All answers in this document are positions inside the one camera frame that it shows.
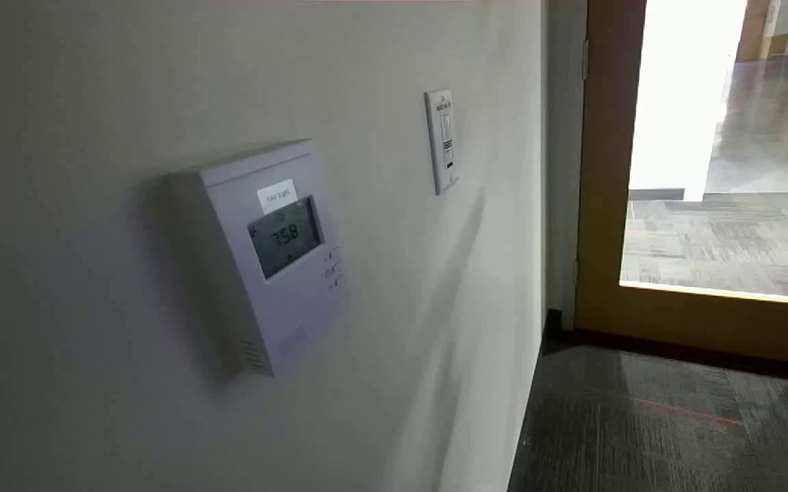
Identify white wall light switch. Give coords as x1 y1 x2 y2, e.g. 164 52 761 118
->
421 85 465 196

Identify white label sticker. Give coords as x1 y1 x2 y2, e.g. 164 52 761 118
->
253 177 301 216

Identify wooden glass door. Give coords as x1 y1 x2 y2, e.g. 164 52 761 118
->
572 0 788 368

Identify wooden background furniture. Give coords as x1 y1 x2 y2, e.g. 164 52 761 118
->
733 0 788 91

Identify white wall thermostat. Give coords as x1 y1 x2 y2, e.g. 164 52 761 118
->
167 137 352 382

